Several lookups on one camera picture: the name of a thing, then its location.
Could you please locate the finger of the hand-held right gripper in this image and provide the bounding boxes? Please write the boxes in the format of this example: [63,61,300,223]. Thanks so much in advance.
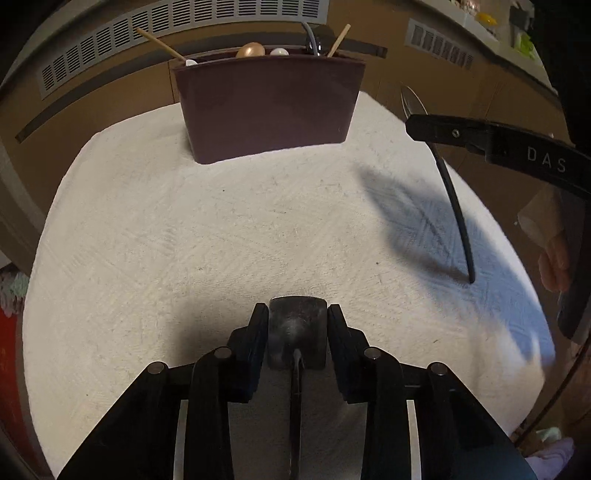
[405,114,492,155]

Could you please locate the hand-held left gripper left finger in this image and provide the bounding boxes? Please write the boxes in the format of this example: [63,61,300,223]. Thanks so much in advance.
[58,302,271,480]

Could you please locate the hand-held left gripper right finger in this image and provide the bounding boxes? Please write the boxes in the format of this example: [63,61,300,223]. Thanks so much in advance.
[327,304,539,480]

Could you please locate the small metal spatula black handle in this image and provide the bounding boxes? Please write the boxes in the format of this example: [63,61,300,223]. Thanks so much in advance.
[269,296,329,480]

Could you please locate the black-handled metal spoon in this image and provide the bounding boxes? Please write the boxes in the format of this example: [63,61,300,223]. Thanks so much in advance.
[314,25,334,56]
[401,85,476,284]

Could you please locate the brown utensil container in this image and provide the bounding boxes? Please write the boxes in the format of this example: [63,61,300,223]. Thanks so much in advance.
[173,48,367,165]

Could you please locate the person's right forearm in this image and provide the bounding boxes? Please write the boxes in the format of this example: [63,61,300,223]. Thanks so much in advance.
[517,187,568,245]

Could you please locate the person's right hand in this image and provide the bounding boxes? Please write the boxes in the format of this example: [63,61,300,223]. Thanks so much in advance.
[538,228,573,292]

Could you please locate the short grey vent grille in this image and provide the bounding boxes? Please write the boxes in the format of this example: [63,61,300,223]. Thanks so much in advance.
[405,19,476,71]

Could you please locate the white woven cloth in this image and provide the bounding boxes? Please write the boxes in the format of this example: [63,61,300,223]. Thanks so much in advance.
[22,90,557,480]

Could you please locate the pale pink cloth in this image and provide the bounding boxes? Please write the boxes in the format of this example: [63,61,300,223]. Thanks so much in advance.
[526,427,575,472]

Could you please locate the red box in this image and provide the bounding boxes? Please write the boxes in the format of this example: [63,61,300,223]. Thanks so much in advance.
[0,314,33,462]

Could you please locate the patterned cloth pile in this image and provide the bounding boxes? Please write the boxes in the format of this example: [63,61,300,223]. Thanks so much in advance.
[0,272,29,317]

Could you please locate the wooden counter cabinet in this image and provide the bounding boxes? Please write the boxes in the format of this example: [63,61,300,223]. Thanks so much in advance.
[0,0,568,278]

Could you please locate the long grey vent grille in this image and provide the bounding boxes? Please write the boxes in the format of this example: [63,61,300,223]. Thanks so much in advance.
[39,0,331,101]

